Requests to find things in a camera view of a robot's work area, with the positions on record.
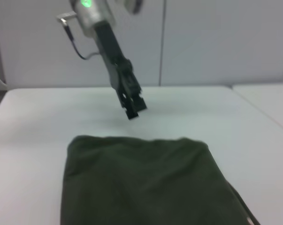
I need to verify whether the dark green t-shirt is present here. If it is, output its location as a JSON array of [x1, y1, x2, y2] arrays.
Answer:
[[60, 135, 261, 225]]

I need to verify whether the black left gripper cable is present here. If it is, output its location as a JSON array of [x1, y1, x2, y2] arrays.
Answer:
[[61, 20, 102, 60]]

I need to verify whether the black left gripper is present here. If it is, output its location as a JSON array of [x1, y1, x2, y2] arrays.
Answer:
[[93, 20, 148, 120]]

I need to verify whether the silver left gripper cable connector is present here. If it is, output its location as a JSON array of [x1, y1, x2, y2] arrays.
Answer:
[[56, 12, 78, 24]]

